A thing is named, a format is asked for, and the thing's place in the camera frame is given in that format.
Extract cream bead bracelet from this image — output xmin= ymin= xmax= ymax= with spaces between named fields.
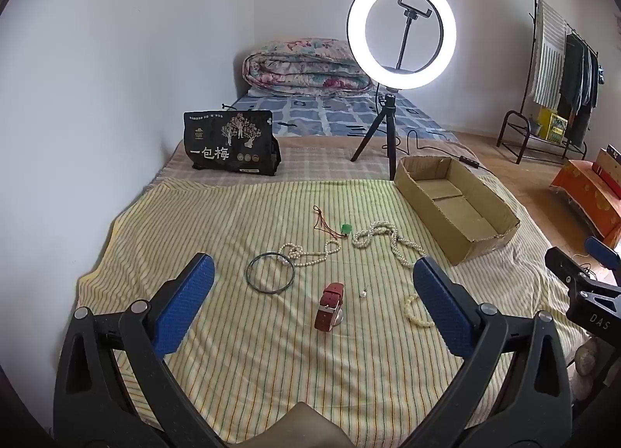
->
xmin=403 ymin=293 xmax=437 ymax=329

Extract dark metal bangle ring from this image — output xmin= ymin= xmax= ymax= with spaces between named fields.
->
xmin=245 ymin=250 xmax=298 ymax=293

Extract long twisted pearl necklace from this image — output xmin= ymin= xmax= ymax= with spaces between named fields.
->
xmin=350 ymin=220 xmax=428 ymax=268

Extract small pearl necklace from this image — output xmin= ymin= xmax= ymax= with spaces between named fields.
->
xmin=277 ymin=240 xmax=342 ymax=271

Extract red strap wristwatch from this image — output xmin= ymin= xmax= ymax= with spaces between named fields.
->
xmin=314 ymin=282 xmax=344 ymax=332

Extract green jade pendant red cord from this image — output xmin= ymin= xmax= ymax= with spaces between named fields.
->
xmin=312 ymin=204 xmax=353 ymax=240

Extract boxes on orange bench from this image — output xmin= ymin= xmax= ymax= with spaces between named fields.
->
xmin=592 ymin=144 xmax=621 ymax=190

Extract open cardboard box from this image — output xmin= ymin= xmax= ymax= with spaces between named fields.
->
xmin=394 ymin=156 xmax=520 ymax=265

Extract yellow box on rack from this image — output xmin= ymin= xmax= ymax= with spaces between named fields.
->
xmin=537 ymin=107 xmax=568 ymax=144

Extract dark hanging clothes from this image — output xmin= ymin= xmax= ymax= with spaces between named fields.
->
xmin=557 ymin=33 xmax=604 ymax=147

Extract yellow striped blanket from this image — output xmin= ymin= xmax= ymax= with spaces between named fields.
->
xmin=79 ymin=180 xmax=585 ymax=447

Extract striped hanging towel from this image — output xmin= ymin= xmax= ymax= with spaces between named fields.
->
xmin=528 ymin=0 xmax=568 ymax=110

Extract black clothes rack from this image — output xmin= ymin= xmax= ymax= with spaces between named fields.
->
xmin=496 ymin=0 xmax=604 ymax=164

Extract black printed bag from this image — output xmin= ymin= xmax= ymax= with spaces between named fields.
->
xmin=183 ymin=111 xmax=281 ymax=176

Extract plaid brown bed cover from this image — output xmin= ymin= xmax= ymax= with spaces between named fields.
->
xmin=154 ymin=134 xmax=482 ymax=185

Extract blue patterned bed sheet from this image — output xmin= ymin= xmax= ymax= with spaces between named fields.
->
xmin=232 ymin=92 xmax=457 ymax=141

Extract folded floral quilt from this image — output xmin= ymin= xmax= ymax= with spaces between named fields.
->
xmin=241 ymin=37 xmax=374 ymax=96

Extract black power cable with switch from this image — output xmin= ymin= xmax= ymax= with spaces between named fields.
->
xmin=394 ymin=126 xmax=486 ymax=173

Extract white ring light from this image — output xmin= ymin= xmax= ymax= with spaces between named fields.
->
xmin=346 ymin=0 xmax=457 ymax=91

